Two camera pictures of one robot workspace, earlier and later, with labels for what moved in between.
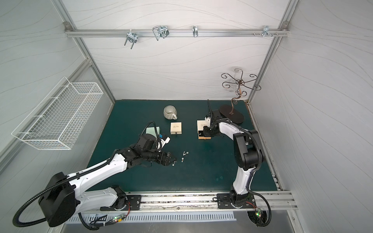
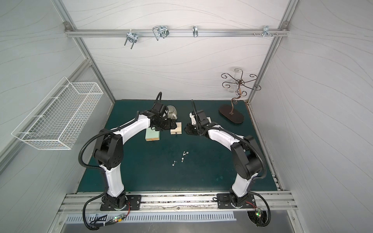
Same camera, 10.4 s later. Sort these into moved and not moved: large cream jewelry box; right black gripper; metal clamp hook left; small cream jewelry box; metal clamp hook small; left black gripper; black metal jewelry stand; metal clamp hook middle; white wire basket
Moved: right black gripper; left black gripper; large cream jewelry box
Not moved: small cream jewelry box; white wire basket; metal clamp hook left; metal clamp hook small; black metal jewelry stand; metal clamp hook middle
